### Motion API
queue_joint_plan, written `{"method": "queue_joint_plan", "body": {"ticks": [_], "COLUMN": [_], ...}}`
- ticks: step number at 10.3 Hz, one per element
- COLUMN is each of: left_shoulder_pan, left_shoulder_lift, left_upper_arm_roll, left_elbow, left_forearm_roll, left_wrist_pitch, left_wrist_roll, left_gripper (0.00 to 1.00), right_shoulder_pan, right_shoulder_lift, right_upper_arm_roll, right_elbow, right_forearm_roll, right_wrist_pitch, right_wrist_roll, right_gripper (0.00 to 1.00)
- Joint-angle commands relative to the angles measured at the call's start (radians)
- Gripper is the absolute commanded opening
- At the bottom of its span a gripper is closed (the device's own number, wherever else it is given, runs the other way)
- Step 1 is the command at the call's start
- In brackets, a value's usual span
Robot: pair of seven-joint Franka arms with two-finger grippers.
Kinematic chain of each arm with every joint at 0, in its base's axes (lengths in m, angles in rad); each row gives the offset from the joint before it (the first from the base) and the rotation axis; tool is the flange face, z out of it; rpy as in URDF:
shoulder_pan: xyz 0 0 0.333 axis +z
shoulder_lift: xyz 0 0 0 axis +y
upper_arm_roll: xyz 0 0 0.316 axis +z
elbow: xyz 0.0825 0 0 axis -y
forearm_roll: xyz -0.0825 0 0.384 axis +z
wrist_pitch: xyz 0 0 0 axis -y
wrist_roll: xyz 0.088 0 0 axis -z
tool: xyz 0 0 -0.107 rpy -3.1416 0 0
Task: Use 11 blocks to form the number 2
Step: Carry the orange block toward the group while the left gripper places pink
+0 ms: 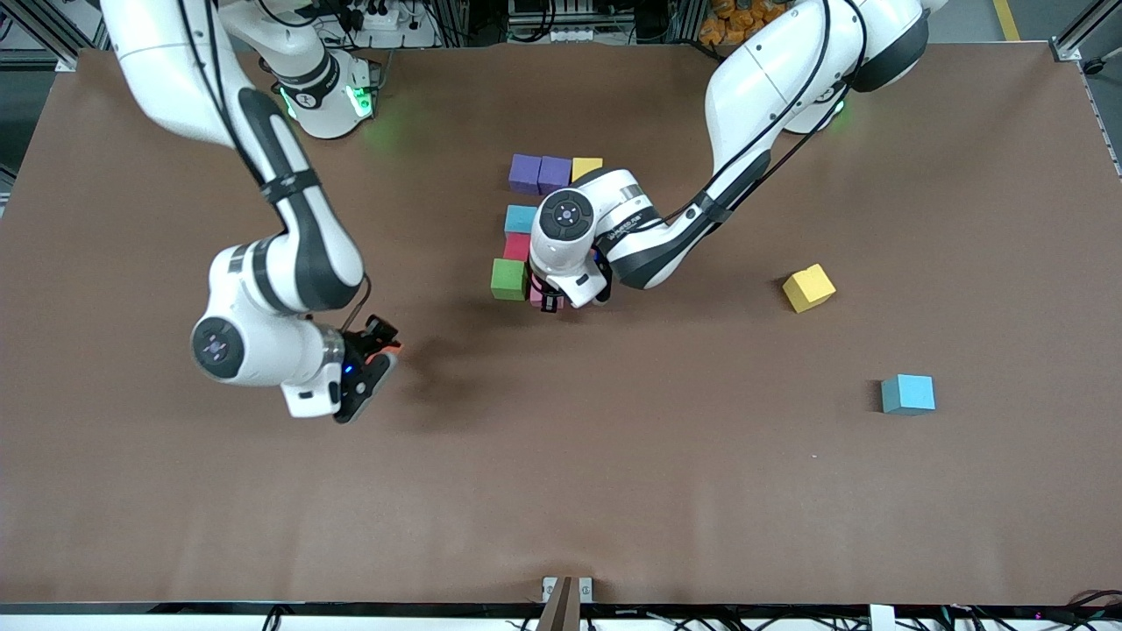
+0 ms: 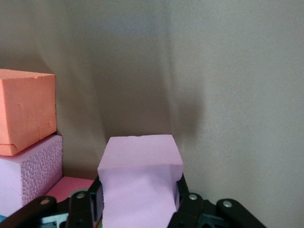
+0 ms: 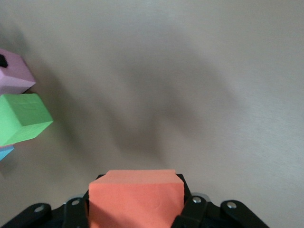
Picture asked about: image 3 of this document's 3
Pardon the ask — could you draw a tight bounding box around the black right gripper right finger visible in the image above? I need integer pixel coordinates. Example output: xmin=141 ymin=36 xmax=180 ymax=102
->
xmin=173 ymin=174 xmax=268 ymax=228

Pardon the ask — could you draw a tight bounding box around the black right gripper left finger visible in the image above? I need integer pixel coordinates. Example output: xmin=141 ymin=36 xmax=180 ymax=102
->
xmin=1 ymin=174 xmax=106 ymax=228

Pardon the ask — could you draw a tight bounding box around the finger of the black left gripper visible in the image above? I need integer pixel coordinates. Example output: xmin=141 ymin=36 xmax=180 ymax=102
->
xmin=0 ymin=54 xmax=10 ymax=68

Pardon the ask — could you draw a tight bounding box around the pink foam cube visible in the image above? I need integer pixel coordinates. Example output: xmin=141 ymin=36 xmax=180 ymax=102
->
xmin=0 ymin=48 xmax=37 ymax=95

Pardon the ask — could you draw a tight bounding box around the green foam cube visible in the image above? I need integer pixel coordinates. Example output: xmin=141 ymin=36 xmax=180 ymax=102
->
xmin=0 ymin=93 xmax=54 ymax=147

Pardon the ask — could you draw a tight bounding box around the orange foam cube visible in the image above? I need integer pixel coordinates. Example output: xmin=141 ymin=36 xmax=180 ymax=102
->
xmin=88 ymin=169 xmax=185 ymax=228

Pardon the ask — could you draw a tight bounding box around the light cyan foam cube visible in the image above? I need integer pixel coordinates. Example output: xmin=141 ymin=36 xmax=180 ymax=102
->
xmin=0 ymin=146 xmax=15 ymax=162

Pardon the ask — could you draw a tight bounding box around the brown table cover sheet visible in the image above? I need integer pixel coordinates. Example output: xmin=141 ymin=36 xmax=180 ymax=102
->
xmin=0 ymin=0 xmax=304 ymax=228

